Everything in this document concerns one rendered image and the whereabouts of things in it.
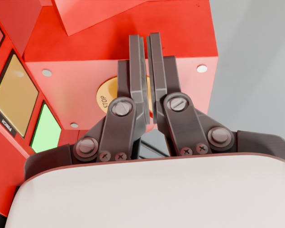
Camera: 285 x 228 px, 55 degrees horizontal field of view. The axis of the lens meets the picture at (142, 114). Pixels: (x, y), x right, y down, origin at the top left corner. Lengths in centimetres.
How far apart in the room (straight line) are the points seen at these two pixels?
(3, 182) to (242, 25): 102
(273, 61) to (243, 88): 22
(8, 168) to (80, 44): 32
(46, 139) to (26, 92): 5
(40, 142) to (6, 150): 25
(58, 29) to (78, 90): 6
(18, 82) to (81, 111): 8
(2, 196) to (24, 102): 30
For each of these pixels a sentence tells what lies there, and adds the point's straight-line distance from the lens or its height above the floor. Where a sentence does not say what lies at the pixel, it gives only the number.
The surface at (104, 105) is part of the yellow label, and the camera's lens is 27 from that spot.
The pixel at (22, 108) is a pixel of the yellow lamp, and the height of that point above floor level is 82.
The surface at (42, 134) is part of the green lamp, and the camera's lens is 26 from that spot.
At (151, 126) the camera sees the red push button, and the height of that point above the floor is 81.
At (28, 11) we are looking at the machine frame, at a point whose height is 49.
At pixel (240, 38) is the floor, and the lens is 127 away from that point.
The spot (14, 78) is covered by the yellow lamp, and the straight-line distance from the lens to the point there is 22.
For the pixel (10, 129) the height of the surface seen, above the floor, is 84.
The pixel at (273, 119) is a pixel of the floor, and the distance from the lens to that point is 182.
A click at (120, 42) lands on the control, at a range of 23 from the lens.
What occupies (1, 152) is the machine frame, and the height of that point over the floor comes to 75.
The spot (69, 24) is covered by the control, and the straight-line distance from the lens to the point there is 25.
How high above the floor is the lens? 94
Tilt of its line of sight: 35 degrees down
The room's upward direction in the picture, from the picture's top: 177 degrees counter-clockwise
